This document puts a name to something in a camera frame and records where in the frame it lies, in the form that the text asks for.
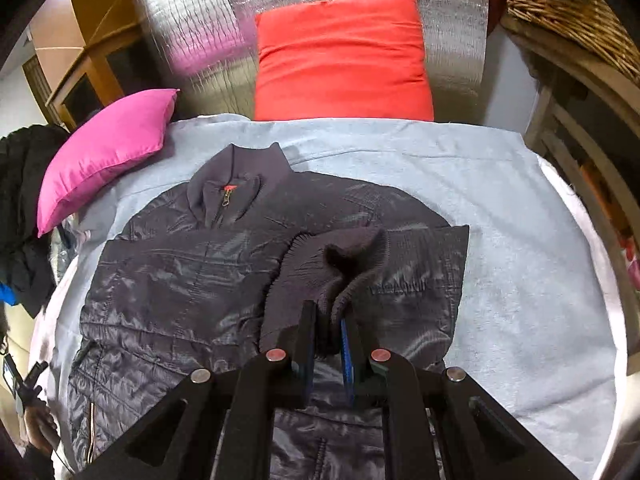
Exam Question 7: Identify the person's left hand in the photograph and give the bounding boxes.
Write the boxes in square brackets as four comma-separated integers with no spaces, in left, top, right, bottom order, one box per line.
[22,400,61,450]

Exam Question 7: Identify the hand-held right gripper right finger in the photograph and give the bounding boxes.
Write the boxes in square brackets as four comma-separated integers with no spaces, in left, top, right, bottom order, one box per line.
[340,309,582,480]

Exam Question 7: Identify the silver insulation mat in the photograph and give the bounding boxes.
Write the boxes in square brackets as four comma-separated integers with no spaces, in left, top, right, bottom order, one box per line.
[132,0,493,126]

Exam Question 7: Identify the black coat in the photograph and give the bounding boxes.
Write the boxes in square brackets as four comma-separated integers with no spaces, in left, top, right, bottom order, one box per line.
[0,125,71,318]

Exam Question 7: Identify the wooden shelf rack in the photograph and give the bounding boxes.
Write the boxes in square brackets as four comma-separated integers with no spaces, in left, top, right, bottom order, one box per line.
[500,14,640,311]

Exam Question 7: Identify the wooden cabinet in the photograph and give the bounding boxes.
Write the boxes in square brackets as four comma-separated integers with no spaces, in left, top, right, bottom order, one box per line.
[45,0,162,132]

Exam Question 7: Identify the grey blanket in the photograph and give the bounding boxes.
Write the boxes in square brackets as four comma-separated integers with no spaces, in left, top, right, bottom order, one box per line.
[47,114,628,480]

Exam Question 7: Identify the dark quilted jacket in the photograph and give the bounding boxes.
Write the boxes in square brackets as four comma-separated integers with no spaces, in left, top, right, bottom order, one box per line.
[65,142,471,480]

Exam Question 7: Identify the person's left forearm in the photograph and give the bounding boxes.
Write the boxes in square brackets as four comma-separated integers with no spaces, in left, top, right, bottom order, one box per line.
[20,442,57,480]

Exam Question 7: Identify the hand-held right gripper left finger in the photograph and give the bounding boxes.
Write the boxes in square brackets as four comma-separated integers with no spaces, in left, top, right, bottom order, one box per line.
[75,301,318,480]

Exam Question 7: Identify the white bed sheet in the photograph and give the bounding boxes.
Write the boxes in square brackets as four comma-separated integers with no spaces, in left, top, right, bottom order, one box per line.
[537,152,640,376]

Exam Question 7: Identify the pink pillow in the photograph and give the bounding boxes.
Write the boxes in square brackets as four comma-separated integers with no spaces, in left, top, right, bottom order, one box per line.
[36,88,181,238]

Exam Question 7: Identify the wicker basket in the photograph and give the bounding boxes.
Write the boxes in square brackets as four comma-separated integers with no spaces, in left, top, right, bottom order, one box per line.
[499,0,640,83]

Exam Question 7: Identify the red pillow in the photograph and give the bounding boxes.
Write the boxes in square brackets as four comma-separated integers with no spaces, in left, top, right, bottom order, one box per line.
[253,0,435,123]

